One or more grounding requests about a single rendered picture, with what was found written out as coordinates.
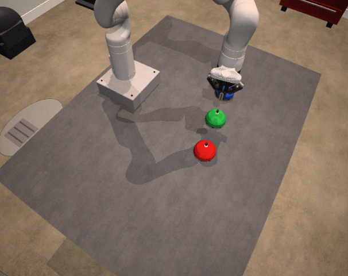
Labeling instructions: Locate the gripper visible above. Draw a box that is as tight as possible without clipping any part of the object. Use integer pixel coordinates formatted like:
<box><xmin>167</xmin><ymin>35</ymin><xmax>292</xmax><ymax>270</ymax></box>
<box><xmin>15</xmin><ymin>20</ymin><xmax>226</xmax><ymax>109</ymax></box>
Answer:
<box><xmin>207</xmin><ymin>74</ymin><xmax>246</xmax><ymax>100</ymax></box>

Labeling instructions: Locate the green bell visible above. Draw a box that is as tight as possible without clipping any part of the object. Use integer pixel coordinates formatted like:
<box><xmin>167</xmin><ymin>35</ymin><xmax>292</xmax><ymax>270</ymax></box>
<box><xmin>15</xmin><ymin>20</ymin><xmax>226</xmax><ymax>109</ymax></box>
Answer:
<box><xmin>205</xmin><ymin>109</ymin><xmax>227</xmax><ymax>129</ymax></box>

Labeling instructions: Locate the blue bell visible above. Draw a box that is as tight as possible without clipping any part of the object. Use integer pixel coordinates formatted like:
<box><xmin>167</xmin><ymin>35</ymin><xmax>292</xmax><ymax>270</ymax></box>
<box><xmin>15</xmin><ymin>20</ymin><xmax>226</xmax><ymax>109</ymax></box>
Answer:
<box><xmin>214</xmin><ymin>85</ymin><xmax>235</xmax><ymax>101</ymax></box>

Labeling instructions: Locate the red bell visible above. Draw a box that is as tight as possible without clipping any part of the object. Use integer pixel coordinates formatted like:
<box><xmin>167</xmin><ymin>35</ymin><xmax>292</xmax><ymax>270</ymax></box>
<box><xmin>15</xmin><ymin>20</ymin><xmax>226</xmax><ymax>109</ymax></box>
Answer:
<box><xmin>193</xmin><ymin>140</ymin><xmax>218</xmax><ymax>162</ymax></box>

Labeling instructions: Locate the red tool cabinet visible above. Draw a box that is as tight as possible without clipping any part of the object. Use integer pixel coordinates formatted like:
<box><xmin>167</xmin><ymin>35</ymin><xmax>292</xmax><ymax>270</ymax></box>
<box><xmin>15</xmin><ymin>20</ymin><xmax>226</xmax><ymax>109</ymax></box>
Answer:
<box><xmin>279</xmin><ymin>0</ymin><xmax>348</xmax><ymax>29</ymax></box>

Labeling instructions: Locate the dark grey table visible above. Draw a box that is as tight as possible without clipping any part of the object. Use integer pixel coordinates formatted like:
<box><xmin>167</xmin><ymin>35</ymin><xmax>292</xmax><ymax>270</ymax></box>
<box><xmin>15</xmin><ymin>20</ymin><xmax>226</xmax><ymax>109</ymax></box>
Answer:
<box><xmin>0</xmin><ymin>14</ymin><xmax>322</xmax><ymax>276</ymax></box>

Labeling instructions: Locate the grey round floor disc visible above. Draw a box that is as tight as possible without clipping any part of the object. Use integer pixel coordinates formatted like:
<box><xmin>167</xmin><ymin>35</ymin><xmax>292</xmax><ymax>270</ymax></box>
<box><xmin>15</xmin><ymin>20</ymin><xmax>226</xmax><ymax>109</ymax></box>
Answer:
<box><xmin>0</xmin><ymin>98</ymin><xmax>63</xmax><ymax>157</ymax></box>

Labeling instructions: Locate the black stand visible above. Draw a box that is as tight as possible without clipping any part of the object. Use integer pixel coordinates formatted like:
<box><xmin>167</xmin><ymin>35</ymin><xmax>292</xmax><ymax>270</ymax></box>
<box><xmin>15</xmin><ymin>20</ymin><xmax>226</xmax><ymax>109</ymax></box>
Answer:
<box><xmin>0</xmin><ymin>24</ymin><xmax>37</xmax><ymax>60</ymax></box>

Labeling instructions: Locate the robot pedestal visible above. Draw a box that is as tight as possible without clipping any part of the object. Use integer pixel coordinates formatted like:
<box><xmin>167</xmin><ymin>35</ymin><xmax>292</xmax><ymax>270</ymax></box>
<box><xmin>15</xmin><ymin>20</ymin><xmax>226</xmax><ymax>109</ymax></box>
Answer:
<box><xmin>96</xmin><ymin>60</ymin><xmax>161</xmax><ymax>112</ymax></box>

